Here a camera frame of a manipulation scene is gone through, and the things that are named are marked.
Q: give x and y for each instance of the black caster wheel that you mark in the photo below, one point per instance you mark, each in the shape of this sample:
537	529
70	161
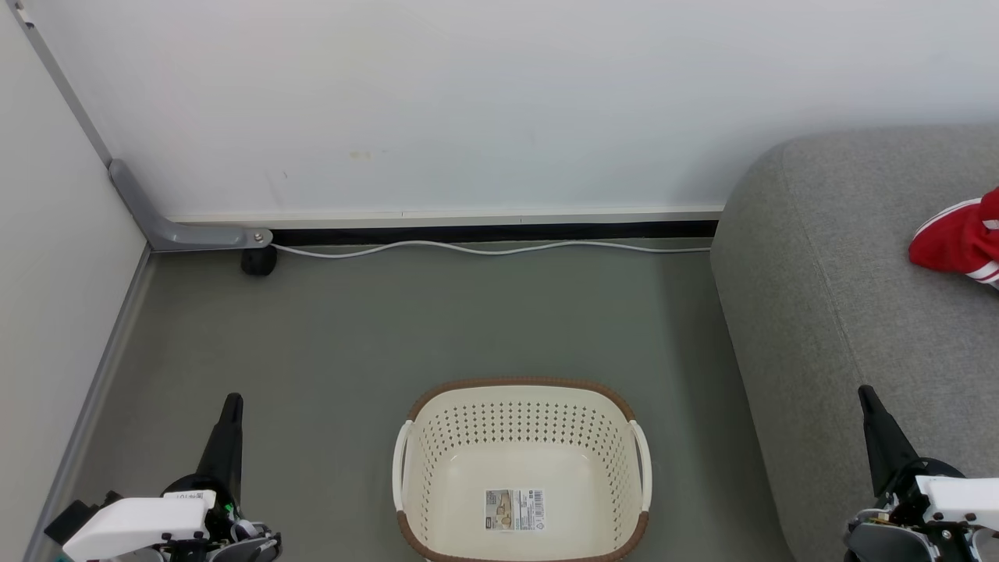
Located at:
258	261

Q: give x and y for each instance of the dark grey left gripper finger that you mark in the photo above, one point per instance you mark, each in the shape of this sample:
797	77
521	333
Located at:
226	453

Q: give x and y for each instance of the grey fabric sofa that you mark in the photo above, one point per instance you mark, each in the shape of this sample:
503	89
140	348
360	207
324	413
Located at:
827	312

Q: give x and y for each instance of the barcode label sticker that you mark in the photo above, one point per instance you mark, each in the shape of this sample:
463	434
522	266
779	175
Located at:
514	510

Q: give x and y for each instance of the red white striped garment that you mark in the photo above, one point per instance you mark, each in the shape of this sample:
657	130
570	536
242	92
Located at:
956	242

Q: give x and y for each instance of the black baseboard strip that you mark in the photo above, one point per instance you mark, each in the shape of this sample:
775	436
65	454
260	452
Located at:
499	232

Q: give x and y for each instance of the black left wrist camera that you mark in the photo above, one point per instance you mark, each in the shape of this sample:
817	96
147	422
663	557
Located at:
70	519

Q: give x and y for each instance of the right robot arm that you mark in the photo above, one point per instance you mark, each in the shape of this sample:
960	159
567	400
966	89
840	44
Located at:
882	540

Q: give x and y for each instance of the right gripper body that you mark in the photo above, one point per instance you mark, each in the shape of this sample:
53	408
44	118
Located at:
960	496

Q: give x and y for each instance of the cream perforated laundry basket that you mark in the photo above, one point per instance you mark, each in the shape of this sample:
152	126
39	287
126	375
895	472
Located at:
515	468

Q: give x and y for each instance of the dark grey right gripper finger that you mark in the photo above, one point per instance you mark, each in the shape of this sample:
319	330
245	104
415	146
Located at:
886	445

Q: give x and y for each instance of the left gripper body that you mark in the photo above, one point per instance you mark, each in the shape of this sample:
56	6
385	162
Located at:
140	523

